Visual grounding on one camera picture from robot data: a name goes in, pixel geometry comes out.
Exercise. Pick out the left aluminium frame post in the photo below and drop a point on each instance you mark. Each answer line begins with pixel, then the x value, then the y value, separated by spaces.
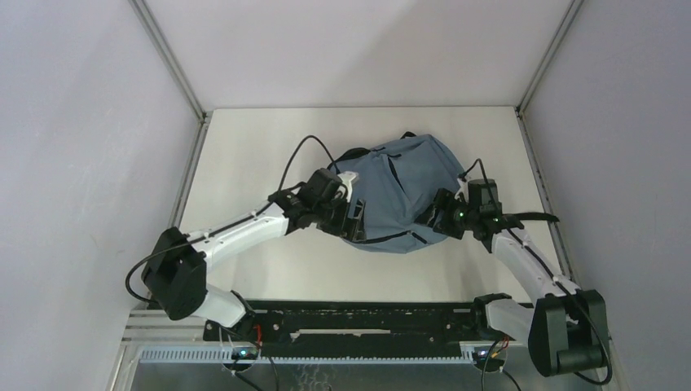
pixel 161 44

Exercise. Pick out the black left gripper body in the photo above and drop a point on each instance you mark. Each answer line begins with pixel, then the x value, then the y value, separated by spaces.
pixel 331 217

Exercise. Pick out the right aluminium frame post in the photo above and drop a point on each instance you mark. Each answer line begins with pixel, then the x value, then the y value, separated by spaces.
pixel 554 45

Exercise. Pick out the blue student backpack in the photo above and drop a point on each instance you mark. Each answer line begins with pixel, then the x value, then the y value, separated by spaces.
pixel 398 181

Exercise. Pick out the aluminium frame post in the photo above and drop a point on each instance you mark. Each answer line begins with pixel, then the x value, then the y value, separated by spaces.
pixel 161 44
pixel 554 45

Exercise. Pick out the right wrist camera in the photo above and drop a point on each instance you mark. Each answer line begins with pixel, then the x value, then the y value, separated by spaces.
pixel 482 194

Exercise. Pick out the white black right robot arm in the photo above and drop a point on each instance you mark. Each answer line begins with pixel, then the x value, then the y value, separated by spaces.
pixel 565 330

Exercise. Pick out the white slotted cable duct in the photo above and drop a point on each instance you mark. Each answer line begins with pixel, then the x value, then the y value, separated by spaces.
pixel 245 355

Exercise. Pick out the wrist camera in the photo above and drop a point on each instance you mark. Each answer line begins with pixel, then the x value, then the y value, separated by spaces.
pixel 482 194
pixel 348 179

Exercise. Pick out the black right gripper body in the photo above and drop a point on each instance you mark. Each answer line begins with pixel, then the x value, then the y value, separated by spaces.
pixel 456 216

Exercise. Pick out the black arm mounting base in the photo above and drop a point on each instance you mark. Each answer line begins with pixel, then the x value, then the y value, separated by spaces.
pixel 337 328

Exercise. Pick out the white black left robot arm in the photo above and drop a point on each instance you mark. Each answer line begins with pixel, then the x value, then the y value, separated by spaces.
pixel 176 271

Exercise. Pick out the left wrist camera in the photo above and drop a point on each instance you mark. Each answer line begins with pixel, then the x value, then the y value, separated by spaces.
pixel 348 179

